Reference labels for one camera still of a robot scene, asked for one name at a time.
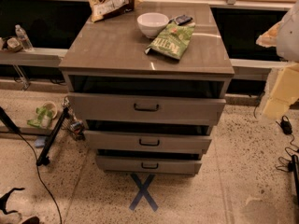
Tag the blue tape cross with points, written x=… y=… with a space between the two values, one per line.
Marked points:
x=143 y=192

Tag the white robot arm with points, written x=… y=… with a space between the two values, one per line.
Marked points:
x=284 y=36

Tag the black tripod leg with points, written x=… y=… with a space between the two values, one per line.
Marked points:
x=43 y=158

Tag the brown chip bag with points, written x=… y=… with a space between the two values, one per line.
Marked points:
x=104 y=9

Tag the white ceramic bowl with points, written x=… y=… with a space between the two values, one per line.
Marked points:
x=152 y=23

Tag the clear plastic water bottle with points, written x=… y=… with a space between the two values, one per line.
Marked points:
x=24 y=39

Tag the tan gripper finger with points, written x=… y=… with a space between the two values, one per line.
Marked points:
x=269 y=38

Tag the black power adapter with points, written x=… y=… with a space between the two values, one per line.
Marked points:
x=286 y=125

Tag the dark blue snack packet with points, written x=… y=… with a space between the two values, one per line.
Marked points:
x=181 y=19

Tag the grey drawer cabinet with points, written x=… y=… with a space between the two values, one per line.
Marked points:
x=108 y=57

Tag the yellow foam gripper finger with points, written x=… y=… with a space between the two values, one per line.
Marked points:
x=284 y=93

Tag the black curved object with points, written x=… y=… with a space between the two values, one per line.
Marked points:
x=4 y=200

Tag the small round container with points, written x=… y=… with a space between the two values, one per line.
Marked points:
x=11 y=44

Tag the green chip bag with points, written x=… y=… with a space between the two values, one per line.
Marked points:
x=172 y=41

